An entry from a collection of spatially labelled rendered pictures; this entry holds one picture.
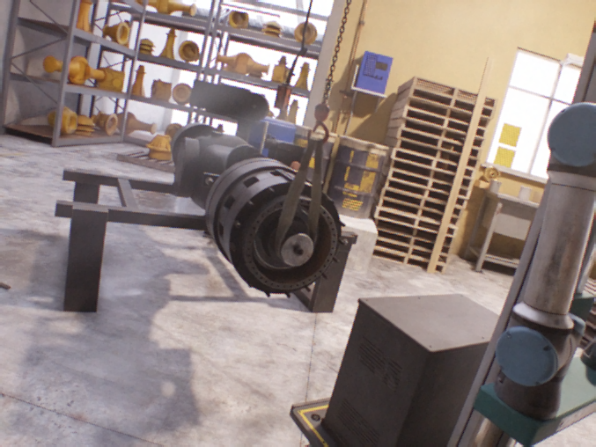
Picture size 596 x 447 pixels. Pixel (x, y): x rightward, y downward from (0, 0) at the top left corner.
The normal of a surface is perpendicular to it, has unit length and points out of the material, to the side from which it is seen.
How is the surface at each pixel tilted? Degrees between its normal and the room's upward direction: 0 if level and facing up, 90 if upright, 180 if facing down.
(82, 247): 90
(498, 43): 90
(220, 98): 90
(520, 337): 98
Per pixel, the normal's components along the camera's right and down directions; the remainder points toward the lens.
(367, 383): -0.82, -0.08
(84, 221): 0.47, 0.30
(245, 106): -0.06, 0.20
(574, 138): -0.67, -0.15
